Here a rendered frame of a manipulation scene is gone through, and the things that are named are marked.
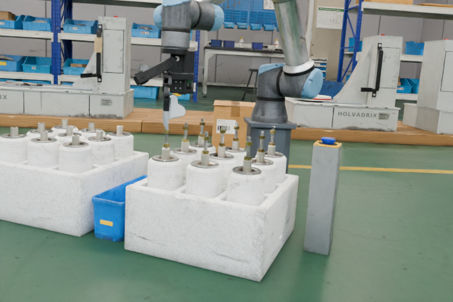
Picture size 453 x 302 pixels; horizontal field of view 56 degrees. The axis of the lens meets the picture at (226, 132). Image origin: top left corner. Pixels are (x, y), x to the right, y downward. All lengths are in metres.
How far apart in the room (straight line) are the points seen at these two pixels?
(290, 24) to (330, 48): 6.10
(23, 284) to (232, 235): 0.49
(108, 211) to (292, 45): 0.83
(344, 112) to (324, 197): 2.14
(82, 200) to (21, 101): 2.09
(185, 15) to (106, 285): 0.68
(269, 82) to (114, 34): 1.76
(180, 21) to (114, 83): 2.13
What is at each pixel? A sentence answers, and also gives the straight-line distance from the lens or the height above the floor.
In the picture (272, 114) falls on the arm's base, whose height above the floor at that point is 0.34.
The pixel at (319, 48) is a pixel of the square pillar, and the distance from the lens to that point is 7.56.
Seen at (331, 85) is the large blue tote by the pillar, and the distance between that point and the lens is 5.72.
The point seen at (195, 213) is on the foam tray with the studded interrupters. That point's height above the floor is 0.14.
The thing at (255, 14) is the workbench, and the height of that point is 1.34.
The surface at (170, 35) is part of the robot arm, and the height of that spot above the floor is 0.58.
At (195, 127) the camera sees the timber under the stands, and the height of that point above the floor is 0.05.
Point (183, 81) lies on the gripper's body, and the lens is 1.14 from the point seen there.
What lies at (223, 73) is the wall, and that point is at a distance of 9.49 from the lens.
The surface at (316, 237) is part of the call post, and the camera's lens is 1.27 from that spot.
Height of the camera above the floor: 0.52
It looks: 9 degrees down
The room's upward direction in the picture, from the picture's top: 3 degrees clockwise
